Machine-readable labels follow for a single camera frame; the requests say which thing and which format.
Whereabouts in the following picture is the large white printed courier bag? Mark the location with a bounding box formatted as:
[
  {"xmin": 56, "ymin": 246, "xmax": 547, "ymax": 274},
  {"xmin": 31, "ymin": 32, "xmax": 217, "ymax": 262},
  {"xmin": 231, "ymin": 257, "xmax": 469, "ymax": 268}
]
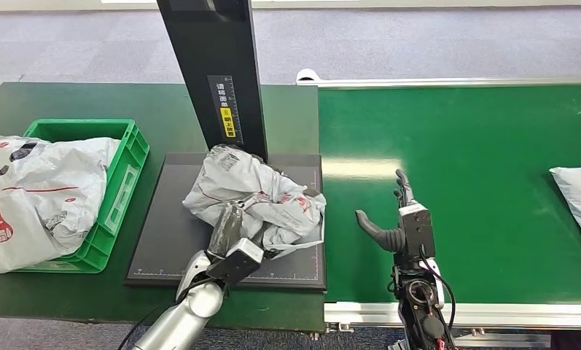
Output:
[{"xmin": 0, "ymin": 134, "xmax": 121, "ymax": 280}]

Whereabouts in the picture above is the aluminium conveyor frame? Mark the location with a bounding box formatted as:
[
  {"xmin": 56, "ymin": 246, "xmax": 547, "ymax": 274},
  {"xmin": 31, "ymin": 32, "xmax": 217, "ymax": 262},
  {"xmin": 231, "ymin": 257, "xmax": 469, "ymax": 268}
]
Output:
[{"xmin": 296, "ymin": 67, "xmax": 581, "ymax": 350}]

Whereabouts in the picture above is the black inbound scanner machine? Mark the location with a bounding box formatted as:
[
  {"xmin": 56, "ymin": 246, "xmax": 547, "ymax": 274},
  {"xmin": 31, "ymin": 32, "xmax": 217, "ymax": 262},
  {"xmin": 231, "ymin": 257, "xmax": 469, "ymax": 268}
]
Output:
[{"xmin": 125, "ymin": 0, "xmax": 328, "ymax": 291}]

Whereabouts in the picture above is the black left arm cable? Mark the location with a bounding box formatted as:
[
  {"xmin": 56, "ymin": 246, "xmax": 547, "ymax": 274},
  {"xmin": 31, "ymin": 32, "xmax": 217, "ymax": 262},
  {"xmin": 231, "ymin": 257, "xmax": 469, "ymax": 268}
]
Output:
[{"xmin": 117, "ymin": 289, "xmax": 190, "ymax": 350}]

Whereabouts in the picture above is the green conveyor belt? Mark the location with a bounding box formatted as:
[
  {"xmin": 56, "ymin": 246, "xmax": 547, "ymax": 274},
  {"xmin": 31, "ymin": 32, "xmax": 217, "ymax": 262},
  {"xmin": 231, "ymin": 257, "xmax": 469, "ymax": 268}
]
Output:
[{"xmin": 318, "ymin": 84, "xmax": 581, "ymax": 306}]

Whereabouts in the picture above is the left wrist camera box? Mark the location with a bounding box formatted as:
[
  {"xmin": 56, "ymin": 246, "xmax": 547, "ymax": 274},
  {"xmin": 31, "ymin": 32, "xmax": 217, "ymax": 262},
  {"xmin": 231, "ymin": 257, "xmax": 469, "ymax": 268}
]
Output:
[{"xmin": 205, "ymin": 237, "xmax": 265, "ymax": 287}]

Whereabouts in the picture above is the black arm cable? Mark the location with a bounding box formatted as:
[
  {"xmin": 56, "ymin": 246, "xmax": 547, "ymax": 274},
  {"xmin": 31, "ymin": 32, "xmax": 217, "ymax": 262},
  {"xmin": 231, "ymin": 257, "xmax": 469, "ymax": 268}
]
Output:
[
  {"xmin": 117, "ymin": 289, "xmax": 190, "ymax": 350},
  {"xmin": 417, "ymin": 245, "xmax": 459, "ymax": 335}
]

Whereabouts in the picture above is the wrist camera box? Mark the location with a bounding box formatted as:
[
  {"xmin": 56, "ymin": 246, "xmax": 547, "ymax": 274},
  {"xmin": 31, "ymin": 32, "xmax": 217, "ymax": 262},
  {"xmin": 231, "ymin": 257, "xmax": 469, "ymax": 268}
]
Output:
[
  {"xmin": 205, "ymin": 237, "xmax": 265, "ymax": 287},
  {"xmin": 397, "ymin": 202, "xmax": 437, "ymax": 260}
]

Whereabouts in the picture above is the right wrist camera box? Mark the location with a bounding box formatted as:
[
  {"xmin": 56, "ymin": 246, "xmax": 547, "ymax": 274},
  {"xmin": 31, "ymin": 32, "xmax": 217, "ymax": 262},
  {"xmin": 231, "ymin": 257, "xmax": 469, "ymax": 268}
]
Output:
[{"xmin": 397, "ymin": 202, "xmax": 437, "ymax": 260}]

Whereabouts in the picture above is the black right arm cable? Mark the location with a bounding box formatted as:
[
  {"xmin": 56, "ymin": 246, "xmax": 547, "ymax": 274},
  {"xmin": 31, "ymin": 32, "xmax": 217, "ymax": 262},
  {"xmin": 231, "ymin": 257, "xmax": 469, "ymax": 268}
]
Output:
[{"xmin": 417, "ymin": 245, "xmax": 459, "ymax": 335}]

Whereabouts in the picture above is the green plastic crate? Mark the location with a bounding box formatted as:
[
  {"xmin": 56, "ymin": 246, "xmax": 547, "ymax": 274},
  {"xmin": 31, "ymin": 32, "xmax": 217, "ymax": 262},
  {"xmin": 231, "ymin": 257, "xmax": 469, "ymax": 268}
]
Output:
[{"xmin": 15, "ymin": 118, "xmax": 150, "ymax": 275}]

